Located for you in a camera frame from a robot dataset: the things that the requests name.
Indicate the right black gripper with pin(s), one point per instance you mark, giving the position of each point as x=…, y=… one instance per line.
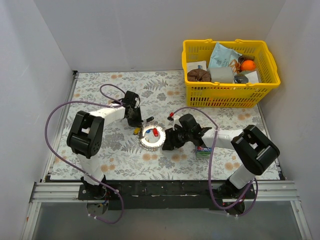
x=173, y=136

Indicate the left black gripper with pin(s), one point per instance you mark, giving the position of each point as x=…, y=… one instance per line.
x=135, y=118

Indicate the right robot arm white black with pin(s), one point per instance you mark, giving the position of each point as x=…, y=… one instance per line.
x=255, y=150

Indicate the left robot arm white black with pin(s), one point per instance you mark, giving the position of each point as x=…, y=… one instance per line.
x=86, y=133

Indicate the key with red tag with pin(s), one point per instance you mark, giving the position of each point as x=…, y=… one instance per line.
x=155, y=132

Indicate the green sponge pack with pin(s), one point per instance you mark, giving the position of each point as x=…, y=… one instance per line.
x=201, y=151

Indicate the floral table mat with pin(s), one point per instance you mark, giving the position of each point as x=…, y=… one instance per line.
x=121, y=157

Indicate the yellow plastic basket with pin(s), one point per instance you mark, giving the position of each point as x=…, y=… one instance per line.
x=248, y=88

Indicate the brown round item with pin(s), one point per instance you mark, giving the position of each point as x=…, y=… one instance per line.
x=199, y=75

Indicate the white paper in basket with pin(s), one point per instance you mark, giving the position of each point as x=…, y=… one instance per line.
x=196, y=65

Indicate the grey box in basket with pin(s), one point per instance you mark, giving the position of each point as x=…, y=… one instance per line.
x=223, y=75

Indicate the light blue pouch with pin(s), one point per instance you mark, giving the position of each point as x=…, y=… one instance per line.
x=222, y=56

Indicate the orange fruit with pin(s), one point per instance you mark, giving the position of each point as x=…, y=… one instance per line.
x=248, y=65

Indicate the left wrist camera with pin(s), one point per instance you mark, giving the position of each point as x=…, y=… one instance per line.
x=136, y=102

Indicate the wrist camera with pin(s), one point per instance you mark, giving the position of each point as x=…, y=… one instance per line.
x=136, y=102
x=174, y=119

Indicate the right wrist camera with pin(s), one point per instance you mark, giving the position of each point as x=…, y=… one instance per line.
x=174, y=119

